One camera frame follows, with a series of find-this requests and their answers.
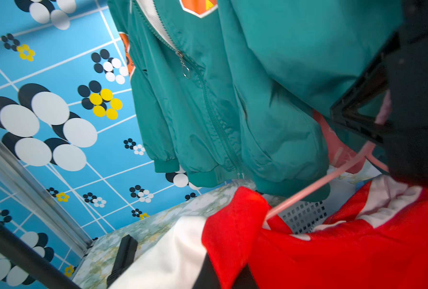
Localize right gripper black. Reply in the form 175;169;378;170
331;1;428;187

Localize green letter jacket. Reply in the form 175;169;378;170
108;1;403;197

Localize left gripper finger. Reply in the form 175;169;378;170
193;255;259;289

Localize black clothes rack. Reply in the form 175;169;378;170
0;209;139;289

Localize pink printed jacket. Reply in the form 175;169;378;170
313;90;392;174

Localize red white rainbow jacket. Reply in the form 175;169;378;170
112;175;428;289

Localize white plastic basket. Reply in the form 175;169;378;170
279;179;367;234

